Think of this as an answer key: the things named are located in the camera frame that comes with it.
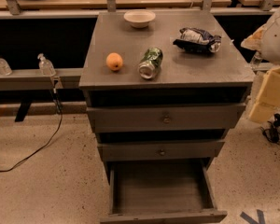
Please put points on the blue chip bag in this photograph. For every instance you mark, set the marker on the blue chip bag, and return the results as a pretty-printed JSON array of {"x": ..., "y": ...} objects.
[{"x": 198, "y": 40}]

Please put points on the clear bottle far left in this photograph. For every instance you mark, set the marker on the clear bottle far left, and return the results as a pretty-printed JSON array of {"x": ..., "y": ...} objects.
[{"x": 5, "y": 69}]

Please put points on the grey wooden drawer cabinet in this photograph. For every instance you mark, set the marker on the grey wooden drawer cabinet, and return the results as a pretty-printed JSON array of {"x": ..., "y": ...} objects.
[{"x": 185, "y": 78}]

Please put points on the clear water bottle right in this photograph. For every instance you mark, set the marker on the clear water bottle right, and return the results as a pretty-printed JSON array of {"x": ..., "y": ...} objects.
[{"x": 256, "y": 61}]

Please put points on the white ceramic bowl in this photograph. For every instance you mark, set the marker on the white ceramic bowl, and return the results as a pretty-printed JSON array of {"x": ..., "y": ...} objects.
[{"x": 139, "y": 18}]

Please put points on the clear bottle on ledge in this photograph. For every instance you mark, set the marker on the clear bottle on ledge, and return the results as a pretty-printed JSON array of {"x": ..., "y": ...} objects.
[{"x": 46, "y": 66}]

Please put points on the orange fruit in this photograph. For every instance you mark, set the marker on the orange fruit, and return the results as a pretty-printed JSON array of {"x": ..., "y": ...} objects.
[{"x": 114, "y": 61}]

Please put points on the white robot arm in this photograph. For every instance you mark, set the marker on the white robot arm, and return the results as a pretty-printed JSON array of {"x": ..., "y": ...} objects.
[{"x": 266, "y": 41}]

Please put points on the grey open bottom drawer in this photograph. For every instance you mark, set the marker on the grey open bottom drawer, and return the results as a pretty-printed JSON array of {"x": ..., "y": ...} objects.
[{"x": 161, "y": 192}]

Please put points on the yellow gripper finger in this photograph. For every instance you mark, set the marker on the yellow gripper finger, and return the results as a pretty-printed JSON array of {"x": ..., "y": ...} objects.
[
  {"x": 260, "y": 112},
  {"x": 269, "y": 92}
]

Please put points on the grey metal ledge rail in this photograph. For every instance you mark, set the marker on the grey metal ledge rail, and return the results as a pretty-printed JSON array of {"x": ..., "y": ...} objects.
[{"x": 32, "y": 80}]

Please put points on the crushed green soda can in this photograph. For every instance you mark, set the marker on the crushed green soda can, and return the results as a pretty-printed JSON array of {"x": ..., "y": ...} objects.
[{"x": 150, "y": 64}]

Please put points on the grey top drawer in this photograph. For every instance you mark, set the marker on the grey top drawer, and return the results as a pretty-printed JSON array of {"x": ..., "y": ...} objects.
[{"x": 152, "y": 118}]

